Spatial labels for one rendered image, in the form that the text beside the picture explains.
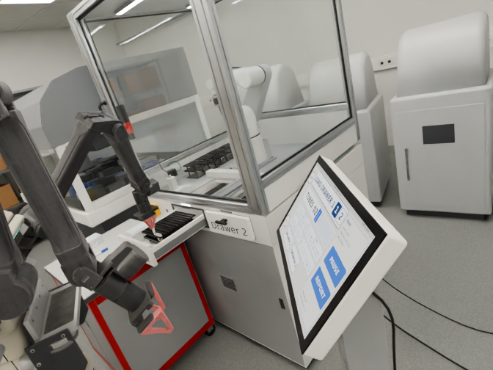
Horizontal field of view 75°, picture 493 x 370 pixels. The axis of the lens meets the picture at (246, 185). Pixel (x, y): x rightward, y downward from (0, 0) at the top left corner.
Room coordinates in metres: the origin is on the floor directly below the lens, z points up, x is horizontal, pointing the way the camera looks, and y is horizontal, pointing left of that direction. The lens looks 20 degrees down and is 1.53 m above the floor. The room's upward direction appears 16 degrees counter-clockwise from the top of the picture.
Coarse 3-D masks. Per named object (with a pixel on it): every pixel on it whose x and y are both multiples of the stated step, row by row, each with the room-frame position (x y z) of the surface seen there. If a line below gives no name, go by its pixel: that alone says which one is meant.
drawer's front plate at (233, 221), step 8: (208, 216) 1.42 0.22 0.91; (216, 216) 1.38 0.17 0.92; (224, 216) 1.33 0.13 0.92; (232, 216) 1.30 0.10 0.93; (240, 216) 1.28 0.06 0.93; (208, 224) 1.44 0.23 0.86; (216, 224) 1.39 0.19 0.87; (232, 224) 1.31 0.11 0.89; (240, 224) 1.27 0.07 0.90; (248, 224) 1.23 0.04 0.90; (224, 232) 1.36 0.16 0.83; (232, 232) 1.32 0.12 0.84; (240, 232) 1.28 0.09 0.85; (248, 232) 1.24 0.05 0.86
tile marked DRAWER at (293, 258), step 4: (292, 248) 0.80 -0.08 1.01; (296, 248) 0.77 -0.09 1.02; (292, 252) 0.79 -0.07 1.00; (296, 252) 0.76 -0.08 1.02; (288, 256) 0.79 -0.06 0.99; (292, 256) 0.77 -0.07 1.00; (296, 256) 0.75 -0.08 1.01; (288, 260) 0.78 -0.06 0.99; (292, 260) 0.76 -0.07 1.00; (296, 260) 0.73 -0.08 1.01; (292, 264) 0.74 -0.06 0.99; (296, 264) 0.72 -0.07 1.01; (292, 268) 0.73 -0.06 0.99; (292, 272) 0.72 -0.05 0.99
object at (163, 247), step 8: (176, 208) 1.67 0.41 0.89; (184, 208) 1.64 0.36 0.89; (200, 216) 1.48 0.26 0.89; (192, 224) 1.44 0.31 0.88; (200, 224) 1.46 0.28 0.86; (176, 232) 1.37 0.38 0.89; (184, 232) 1.39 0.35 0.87; (192, 232) 1.42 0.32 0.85; (144, 240) 1.50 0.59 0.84; (168, 240) 1.33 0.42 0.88; (176, 240) 1.36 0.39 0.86; (184, 240) 1.39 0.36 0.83; (152, 248) 1.28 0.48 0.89; (160, 248) 1.30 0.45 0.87; (168, 248) 1.32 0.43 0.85; (160, 256) 1.29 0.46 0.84
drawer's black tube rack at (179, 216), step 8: (168, 216) 1.59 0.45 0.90; (176, 216) 1.56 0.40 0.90; (184, 216) 1.52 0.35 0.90; (192, 216) 1.49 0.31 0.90; (160, 224) 1.51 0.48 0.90; (168, 224) 1.48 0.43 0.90; (176, 224) 1.45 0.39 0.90; (184, 224) 1.49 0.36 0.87; (160, 232) 1.41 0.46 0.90; (168, 232) 1.39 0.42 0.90; (152, 240) 1.42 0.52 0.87
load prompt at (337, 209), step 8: (320, 176) 0.88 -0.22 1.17; (312, 184) 0.91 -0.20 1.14; (320, 184) 0.85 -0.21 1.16; (328, 184) 0.80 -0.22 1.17; (320, 192) 0.82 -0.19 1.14; (328, 192) 0.77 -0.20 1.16; (336, 192) 0.73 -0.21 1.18; (328, 200) 0.75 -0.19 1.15; (336, 200) 0.71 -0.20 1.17; (328, 208) 0.72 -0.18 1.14; (336, 208) 0.68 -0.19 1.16; (344, 208) 0.65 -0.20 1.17; (336, 216) 0.67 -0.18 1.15; (344, 216) 0.63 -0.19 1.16; (336, 224) 0.64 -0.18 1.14
